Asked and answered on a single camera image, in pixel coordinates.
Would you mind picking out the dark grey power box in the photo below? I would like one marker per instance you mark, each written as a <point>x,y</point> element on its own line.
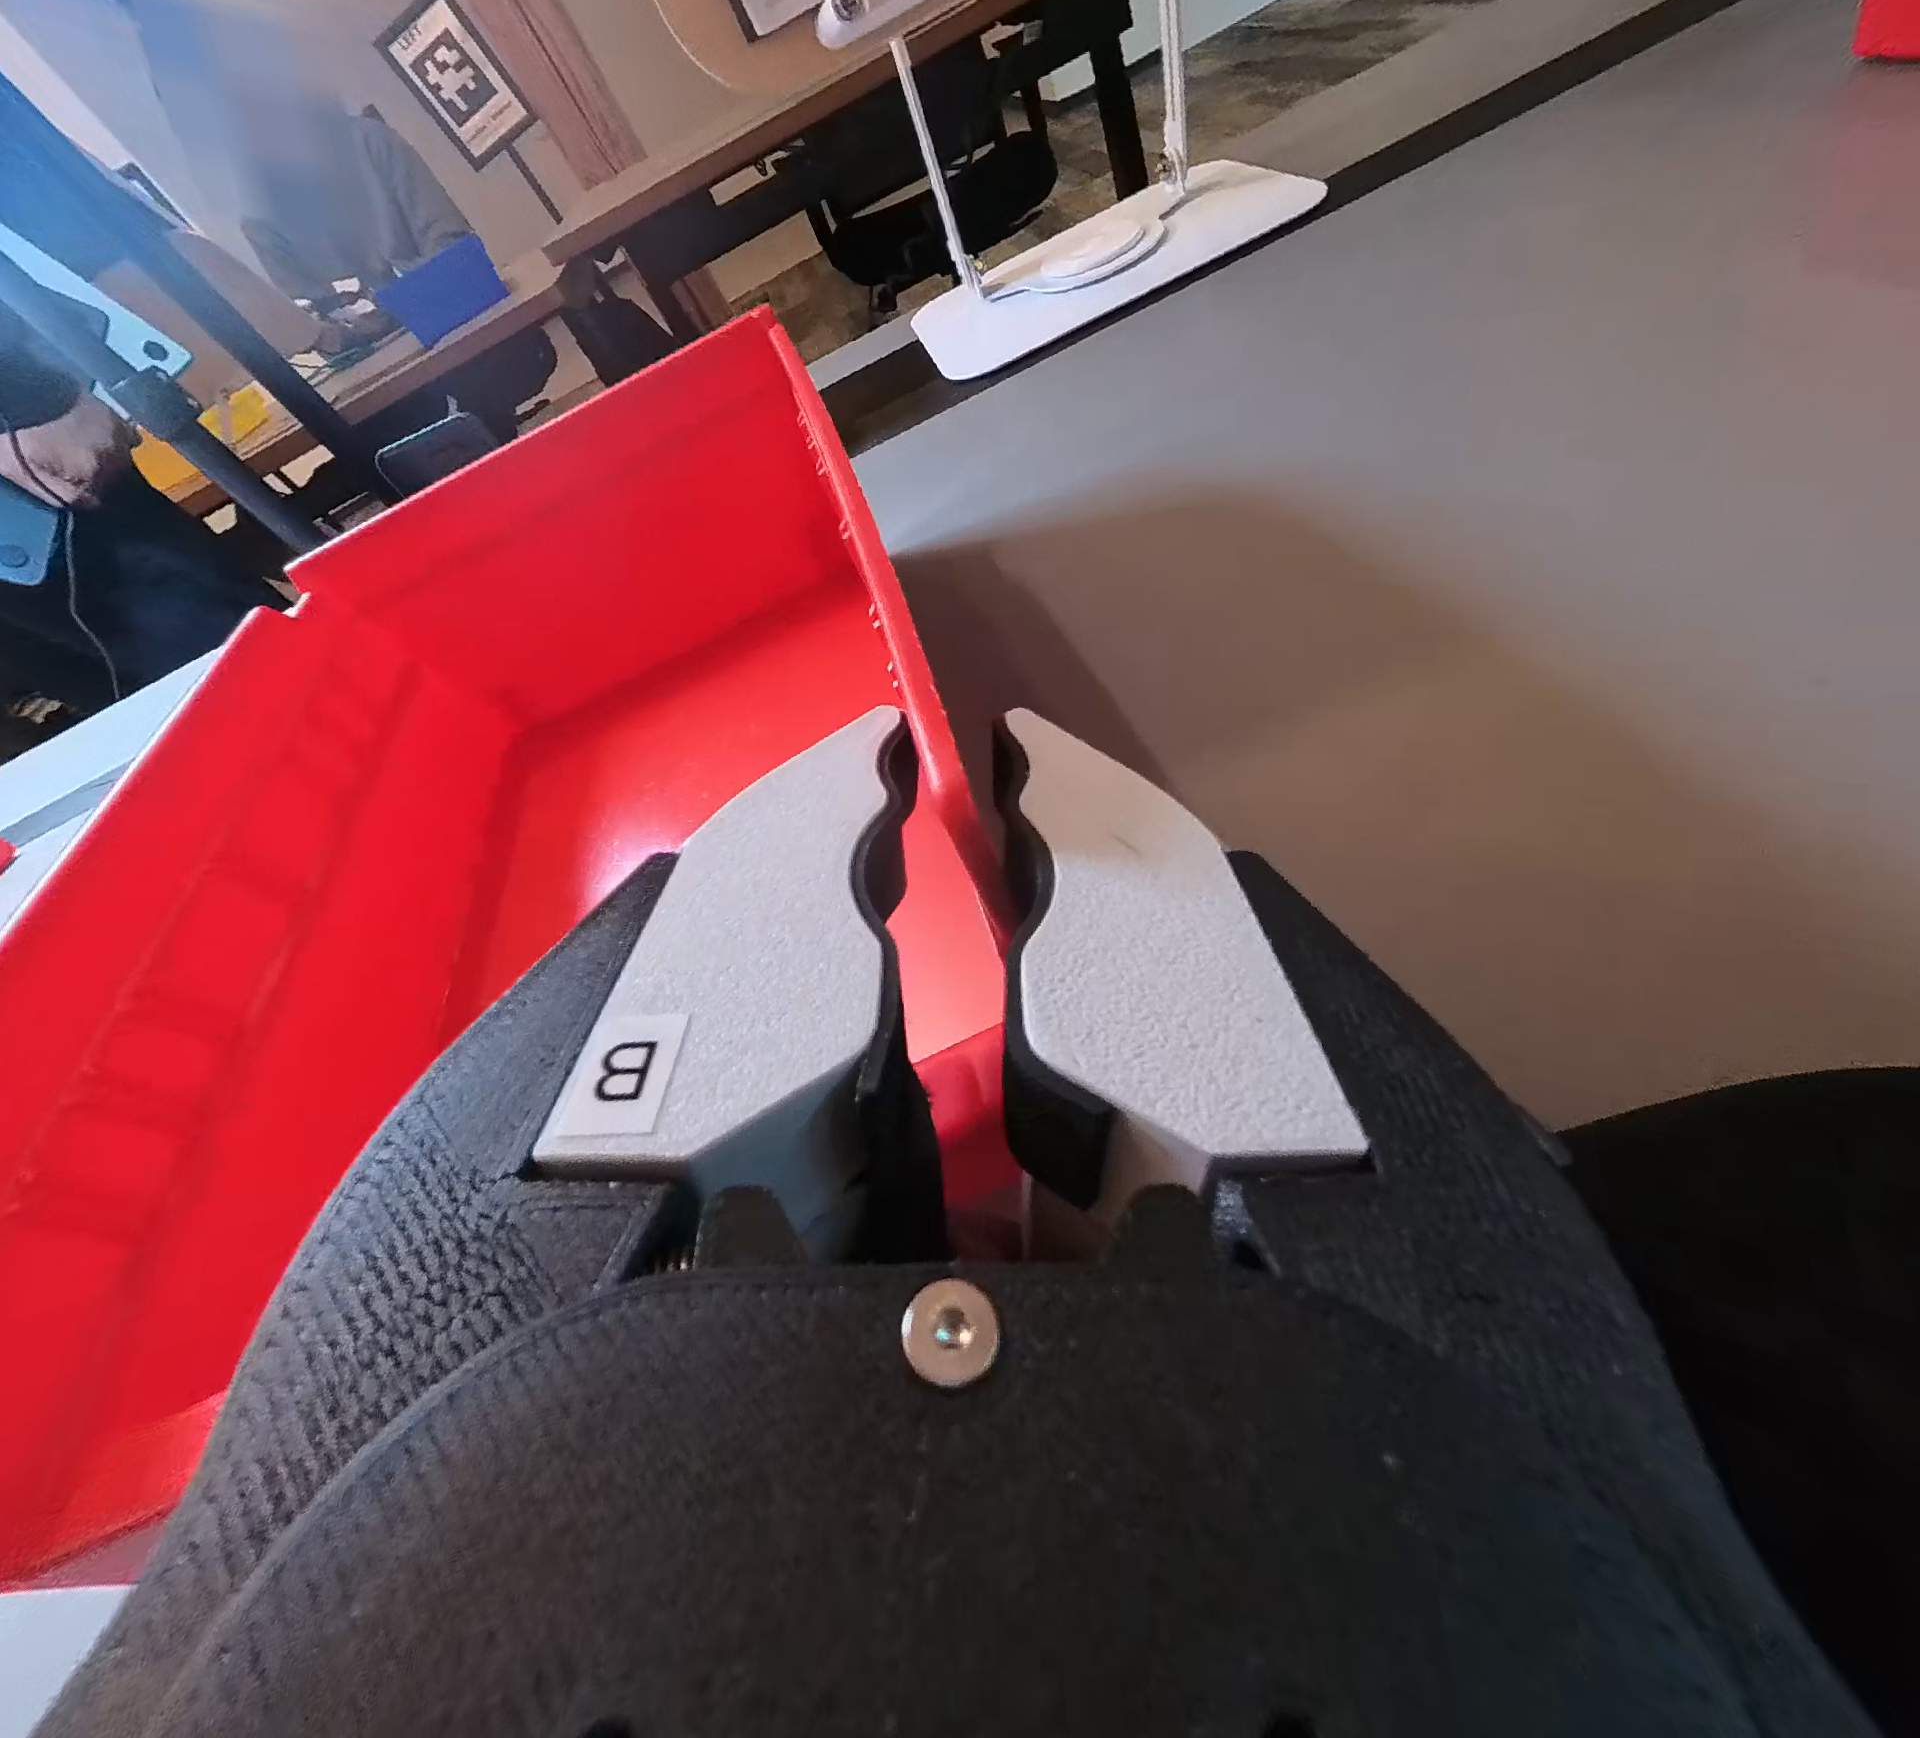
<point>435,455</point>

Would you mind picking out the black light stand pole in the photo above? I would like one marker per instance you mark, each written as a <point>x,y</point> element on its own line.
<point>226,466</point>

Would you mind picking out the white sign stand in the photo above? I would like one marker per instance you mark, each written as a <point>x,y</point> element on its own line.
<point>1201,216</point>

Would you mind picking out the black foam pad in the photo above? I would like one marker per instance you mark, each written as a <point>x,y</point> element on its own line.
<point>1770,1319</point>

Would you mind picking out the blue storage bin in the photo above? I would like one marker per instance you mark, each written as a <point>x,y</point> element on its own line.
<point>442,285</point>

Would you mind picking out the black office chair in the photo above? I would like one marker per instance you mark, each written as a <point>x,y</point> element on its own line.
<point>928,209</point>

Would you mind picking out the white sign black pattern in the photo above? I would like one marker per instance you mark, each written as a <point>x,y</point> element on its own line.
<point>448,74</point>

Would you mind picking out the red divided plastic bin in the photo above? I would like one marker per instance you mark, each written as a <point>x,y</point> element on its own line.
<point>448,717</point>

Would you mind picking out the wooden workbench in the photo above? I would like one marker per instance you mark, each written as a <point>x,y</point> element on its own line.
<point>448,361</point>

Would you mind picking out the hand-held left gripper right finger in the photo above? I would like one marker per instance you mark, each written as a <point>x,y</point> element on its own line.
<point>1169,986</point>

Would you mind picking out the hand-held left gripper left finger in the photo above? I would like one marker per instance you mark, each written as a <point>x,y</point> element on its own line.
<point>750,974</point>

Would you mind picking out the yellow storage bin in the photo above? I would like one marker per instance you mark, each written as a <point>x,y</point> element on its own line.
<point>172,455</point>

